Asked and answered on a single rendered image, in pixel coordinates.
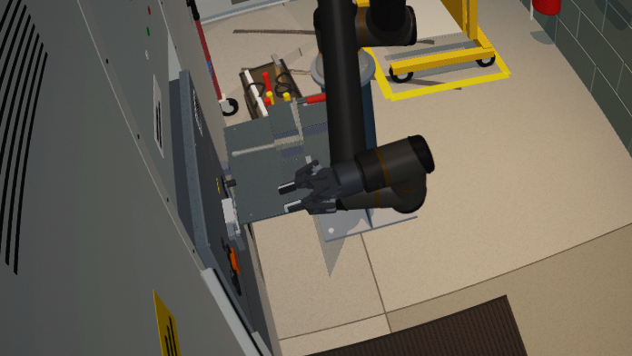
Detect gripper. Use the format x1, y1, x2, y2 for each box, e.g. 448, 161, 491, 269
277, 162, 348, 216

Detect white shutter box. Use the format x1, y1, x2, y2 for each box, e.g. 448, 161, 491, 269
221, 197, 242, 239

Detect dark grey breaker front panel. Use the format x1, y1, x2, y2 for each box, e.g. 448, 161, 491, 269
169, 69, 272, 350

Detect brown open toolbox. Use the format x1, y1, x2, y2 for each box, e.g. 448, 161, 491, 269
238, 55, 304, 121

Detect grey-green shelf plate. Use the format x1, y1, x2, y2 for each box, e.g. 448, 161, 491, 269
222, 101, 331, 223

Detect grey vent panel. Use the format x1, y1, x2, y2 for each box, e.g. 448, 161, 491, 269
152, 74, 165, 159

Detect red pole with black wheel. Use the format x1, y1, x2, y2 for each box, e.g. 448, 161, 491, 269
185, 0, 240, 118

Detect yellow wheeled lift cart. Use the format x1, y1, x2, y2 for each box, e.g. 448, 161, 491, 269
354, 0, 498, 84

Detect yellow warning sign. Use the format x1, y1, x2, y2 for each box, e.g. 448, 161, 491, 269
151, 289, 183, 356

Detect dark brown floor mat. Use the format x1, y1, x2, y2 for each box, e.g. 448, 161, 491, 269
304, 294, 529, 356

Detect grey switchgear cabinet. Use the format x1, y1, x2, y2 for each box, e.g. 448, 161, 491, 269
0, 0, 273, 356

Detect red fire extinguisher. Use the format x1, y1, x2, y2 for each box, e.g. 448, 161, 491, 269
531, 0, 563, 16

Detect grey crank with red handle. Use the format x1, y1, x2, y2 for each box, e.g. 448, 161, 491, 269
230, 93, 328, 159

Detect black coiled cable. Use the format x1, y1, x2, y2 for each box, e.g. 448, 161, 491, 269
272, 73, 296, 98

